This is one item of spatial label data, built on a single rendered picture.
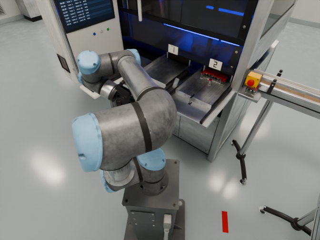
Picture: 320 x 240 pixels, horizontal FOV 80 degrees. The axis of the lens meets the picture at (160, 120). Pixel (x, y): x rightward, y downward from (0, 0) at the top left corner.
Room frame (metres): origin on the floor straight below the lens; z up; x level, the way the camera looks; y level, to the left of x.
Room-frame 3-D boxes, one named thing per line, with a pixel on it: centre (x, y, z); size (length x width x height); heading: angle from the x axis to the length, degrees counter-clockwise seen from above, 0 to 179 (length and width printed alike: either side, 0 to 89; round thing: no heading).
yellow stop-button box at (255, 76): (1.00, -0.58, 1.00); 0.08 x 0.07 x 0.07; 142
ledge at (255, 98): (1.02, -0.62, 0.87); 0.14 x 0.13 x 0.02; 142
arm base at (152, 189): (0.44, 0.04, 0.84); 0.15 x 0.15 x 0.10
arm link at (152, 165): (0.43, 0.04, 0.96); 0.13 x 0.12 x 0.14; 112
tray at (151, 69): (1.27, -0.04, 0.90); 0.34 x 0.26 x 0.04; 142
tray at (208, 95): (1.06, -0.31, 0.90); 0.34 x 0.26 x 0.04; 142
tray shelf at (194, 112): (1.11, -0.13, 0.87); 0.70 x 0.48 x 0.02; 52
